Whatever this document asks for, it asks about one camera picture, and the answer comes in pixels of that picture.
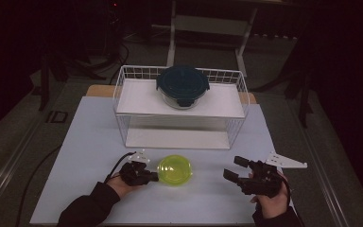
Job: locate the white table sheet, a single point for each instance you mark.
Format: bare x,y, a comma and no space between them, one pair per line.
91,142

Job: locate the yellow-green translucent bowl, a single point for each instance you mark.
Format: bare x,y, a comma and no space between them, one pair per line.
175,170

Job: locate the white metal table frame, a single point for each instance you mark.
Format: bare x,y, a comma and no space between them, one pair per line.
211,25

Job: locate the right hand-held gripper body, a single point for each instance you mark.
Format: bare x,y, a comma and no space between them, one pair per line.
264,181

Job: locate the floor outlet box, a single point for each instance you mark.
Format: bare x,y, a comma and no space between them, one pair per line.
57,117

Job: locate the wooden table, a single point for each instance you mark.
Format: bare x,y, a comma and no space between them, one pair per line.
99,90

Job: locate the person's right hand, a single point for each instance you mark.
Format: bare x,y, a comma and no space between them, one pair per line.
272,206

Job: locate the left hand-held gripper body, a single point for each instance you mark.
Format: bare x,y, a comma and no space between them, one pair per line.
135,173

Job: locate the person's left hand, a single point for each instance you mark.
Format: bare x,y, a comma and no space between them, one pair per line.
119,187

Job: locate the dark metal stand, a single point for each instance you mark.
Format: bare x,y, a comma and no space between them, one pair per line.
45,82
304,101

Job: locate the glass container with dark lid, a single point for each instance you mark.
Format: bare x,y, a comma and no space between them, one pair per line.
182,83

